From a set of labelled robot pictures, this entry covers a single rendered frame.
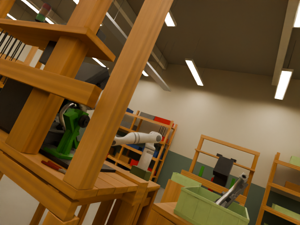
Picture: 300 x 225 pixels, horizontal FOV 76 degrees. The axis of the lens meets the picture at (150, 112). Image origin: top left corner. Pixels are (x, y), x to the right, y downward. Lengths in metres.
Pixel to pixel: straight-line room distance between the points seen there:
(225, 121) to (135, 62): 6.05
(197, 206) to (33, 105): 1.10
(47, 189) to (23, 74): 0.59
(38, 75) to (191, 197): 1.13
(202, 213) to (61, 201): 0.85
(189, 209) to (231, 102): 5.82
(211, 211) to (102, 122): 0.89
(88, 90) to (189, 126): 6.24
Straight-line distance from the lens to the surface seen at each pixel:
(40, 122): 1.07
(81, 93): 0.84
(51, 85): 0.99
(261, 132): 6.64
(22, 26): 1.47
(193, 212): 1.38
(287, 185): 6.00
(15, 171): 1.08
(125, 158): 7.16
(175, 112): 7.25
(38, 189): 0.96
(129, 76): 0.82
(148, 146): 1.64
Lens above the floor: 1.13
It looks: 9 degrees up
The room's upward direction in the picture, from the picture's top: 22 degrees clockwise
